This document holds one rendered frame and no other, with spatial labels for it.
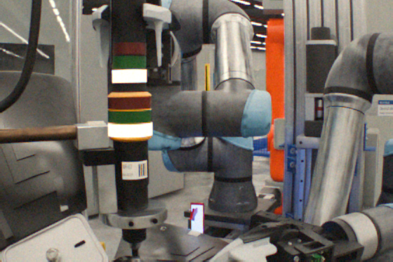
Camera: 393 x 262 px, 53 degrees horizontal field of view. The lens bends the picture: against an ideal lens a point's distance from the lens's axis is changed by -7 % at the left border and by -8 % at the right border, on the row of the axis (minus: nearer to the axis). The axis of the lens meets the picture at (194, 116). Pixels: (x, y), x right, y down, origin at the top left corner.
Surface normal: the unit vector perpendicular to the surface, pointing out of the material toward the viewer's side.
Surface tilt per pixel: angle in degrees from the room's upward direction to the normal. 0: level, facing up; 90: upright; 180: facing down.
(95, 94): 90
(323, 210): 72
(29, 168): 44
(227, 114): 86
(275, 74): 96
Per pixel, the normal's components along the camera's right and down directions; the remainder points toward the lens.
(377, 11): -0.18, 0.08
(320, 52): -0.43, 0.08
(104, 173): 0.40, 0.07
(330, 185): -0.35, -0.22
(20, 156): 0.24, -0.67
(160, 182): 0.79, 0.04
